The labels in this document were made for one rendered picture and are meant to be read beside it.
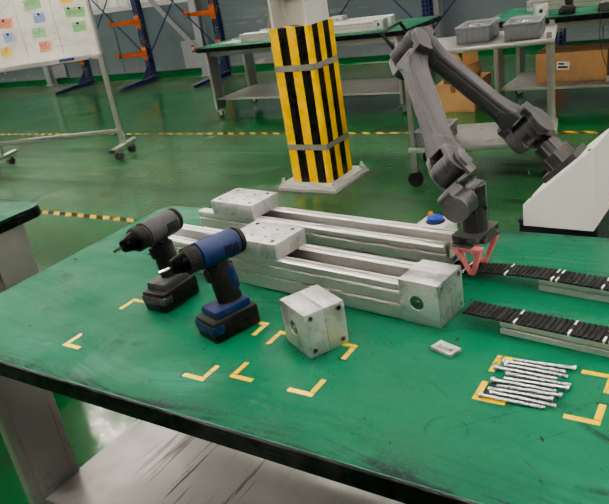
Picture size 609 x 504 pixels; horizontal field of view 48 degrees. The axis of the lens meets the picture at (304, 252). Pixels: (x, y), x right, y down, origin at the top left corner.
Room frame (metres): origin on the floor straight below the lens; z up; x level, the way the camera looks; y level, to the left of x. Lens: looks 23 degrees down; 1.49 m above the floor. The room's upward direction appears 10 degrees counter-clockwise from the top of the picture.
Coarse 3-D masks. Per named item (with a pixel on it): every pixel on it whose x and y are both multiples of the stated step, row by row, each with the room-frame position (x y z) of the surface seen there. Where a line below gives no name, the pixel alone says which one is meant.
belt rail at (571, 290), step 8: (544, 280) 1.25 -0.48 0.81; (544, 288) 1.25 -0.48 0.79; (552, 288) 1.24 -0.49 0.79; (560, 288) 1.23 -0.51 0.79; (568, 288) 1.22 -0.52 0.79; (576, 288) 1.20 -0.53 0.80; (584, 288) 1.19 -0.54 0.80; (576, 296) 1.20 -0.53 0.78; (584, 296) 1.19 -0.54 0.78; (592, 296) 1.18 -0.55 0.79; (600, 296) 1.17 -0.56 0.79; (608, 296) 1.17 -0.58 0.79
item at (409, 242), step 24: (216, 216) 1.86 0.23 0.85; (264, 216) 1.76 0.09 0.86; (288, 216) 1.77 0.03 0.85; (312, 216) 1.71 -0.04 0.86; (336, 216) 1.67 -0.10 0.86; (312, 240) 1.62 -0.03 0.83; (336, 240) 1.57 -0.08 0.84; (360, 240) 1.53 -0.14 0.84; (384, 240) 1.47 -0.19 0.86; (408, 240) 1.43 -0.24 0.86; (432, 240) 1.41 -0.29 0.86
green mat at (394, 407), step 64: (128, 256) 1.86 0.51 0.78; (512, 256) 1.44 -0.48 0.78; (576, 256) 1.38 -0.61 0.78; (0, 320) 1.56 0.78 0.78; (64, 320) 1.50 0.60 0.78; (128, 320) 1.44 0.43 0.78; (192, 320) 1.38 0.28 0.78; (384, 320) 1.24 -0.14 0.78; (128, 384) 1.16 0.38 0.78; (192, 384) 1.12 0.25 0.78; (256, 384) 1.08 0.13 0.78; (384, 384) 1.02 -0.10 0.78; (448, 384) 0.98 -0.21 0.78; (576, 384) 0.92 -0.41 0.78; (320, 448) 0.87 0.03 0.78; (384, 448) 0.85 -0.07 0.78; (448, 448) 0.82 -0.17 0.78; (512, 448) 0.80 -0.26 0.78; (576, 448) 0.78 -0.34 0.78
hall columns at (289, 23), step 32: (288, 0) 4.80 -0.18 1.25; (320, 0) 4.73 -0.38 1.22; (288, 32) 4.63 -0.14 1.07; (320, 32) 4.65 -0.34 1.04; (288, 64) 4.66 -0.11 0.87; (320, 64) 4.60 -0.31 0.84; (288, 96) 4.68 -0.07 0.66; (320, 96) 4.56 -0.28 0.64; (288, 128) 4.71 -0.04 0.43; (320, 128) 4.56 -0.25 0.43; (320, 160) 4.58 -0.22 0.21
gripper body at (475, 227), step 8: (480, 208) 1.35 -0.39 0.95; (472, 216) 1.34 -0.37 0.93; (480, 216) 1.34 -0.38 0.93; (464, 224) 1.36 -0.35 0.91; (472, 224) 1.34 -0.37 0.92; (480, 224) 1.34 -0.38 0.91; (488, 224) 1.36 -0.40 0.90; (496, 224) 1.37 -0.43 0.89; (456, 232) 1.37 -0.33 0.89; (464, 232) 1.36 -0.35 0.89; (472, 232) 1.34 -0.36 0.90; (480, 232) 1.34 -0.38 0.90; (488, 232) 1.35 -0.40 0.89; (456, 240) 1.35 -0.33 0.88; (472, 240) 1.32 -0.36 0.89
